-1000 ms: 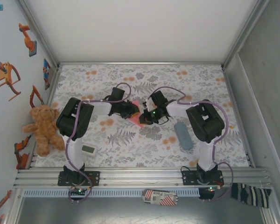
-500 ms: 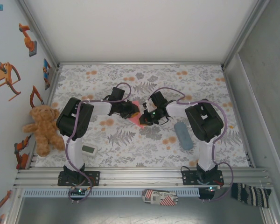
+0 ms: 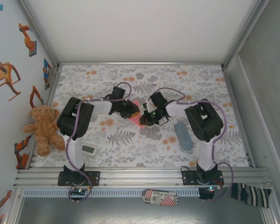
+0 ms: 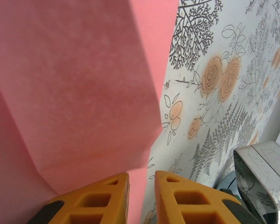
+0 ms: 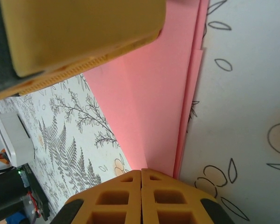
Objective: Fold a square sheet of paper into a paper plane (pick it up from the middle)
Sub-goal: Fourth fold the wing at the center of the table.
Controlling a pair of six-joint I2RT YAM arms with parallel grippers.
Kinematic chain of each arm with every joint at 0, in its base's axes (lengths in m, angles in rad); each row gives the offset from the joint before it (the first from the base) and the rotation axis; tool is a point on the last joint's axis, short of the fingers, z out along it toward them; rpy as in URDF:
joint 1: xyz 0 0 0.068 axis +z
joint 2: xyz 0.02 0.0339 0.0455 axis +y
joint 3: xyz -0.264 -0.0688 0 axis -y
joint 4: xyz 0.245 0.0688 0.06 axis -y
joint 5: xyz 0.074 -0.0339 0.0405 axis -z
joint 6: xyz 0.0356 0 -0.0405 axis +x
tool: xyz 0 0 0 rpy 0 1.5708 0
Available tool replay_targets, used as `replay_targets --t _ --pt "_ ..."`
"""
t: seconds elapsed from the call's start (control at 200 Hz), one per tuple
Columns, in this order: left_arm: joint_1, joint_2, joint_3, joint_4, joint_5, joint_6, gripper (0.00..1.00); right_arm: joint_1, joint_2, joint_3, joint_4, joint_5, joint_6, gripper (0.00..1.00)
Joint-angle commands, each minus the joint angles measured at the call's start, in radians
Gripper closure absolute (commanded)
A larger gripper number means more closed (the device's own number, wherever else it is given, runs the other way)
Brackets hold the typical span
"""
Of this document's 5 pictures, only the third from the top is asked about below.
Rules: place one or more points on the pink square paper sheet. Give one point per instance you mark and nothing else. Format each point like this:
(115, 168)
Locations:
(136, 121)

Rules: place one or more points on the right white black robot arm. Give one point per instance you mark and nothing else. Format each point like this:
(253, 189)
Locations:
(206, 154)

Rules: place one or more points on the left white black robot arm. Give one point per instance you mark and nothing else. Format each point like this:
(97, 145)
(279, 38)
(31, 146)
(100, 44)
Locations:
(73, 149)

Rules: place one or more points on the floral printed tablecloth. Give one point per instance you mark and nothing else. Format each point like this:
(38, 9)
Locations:
(130, 151)

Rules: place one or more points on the blue fabric case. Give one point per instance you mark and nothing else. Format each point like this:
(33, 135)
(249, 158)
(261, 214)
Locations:
(183, 136)

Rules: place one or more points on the white digital timer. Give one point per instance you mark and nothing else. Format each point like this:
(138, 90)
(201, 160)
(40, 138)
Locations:
(89, 149)

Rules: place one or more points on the blue orange machine sticker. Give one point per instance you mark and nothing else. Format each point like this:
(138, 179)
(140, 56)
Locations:
(46, 72)

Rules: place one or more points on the red striped printed package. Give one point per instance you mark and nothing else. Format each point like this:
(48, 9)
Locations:
(159, 197)

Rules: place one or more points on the brown teddy bear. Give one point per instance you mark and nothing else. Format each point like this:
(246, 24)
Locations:
(44, 126)

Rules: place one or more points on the small green-lit circuit board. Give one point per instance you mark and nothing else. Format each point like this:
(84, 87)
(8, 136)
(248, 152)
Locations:
(79, 191)
(211, 188)

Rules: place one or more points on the orange grey gripper sticker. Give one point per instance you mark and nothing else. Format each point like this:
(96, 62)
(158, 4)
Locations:
(5, 77)

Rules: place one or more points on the black white striped knit cloth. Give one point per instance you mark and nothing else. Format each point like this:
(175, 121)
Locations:
(249, 194)

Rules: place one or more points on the aluminium extrusion frame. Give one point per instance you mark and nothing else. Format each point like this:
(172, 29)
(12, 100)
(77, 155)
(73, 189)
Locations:
(140, 180)

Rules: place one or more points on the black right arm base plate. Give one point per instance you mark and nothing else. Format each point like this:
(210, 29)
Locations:
(189, 178)

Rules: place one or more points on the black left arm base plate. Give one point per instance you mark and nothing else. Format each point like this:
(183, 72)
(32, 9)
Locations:
(93, 178)

